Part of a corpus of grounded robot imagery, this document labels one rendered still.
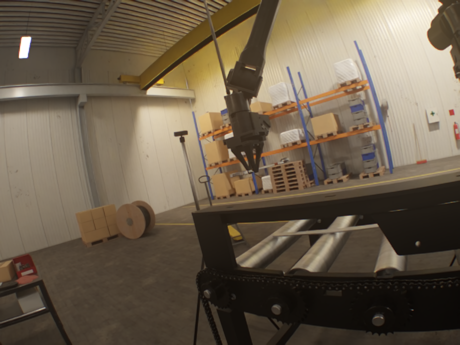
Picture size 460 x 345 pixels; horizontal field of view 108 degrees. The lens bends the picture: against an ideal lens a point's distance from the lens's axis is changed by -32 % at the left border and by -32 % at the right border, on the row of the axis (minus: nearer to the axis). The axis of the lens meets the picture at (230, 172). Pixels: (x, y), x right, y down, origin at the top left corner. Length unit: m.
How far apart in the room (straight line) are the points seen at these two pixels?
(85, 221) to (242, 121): 7.12
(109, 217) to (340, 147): 8.59
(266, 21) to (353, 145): 9.26
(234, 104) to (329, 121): 7.98
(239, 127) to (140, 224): 6.27
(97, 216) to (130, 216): 1.20
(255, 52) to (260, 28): 0.07
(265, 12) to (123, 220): 6.74
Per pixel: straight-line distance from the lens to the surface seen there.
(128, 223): 6.97
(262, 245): 1.13
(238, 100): 0.61
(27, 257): 2.95
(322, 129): 8.61
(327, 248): 0.99
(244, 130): 0.59
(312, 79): 10.40
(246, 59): 0.63
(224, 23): 8.51
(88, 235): 7.58
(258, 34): 0.64
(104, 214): 7.75
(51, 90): 10.64
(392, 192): 0.53
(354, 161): 9.83
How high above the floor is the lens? 1.29
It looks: 1 degrees down
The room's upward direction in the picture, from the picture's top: 13 degrees counter-clockwise
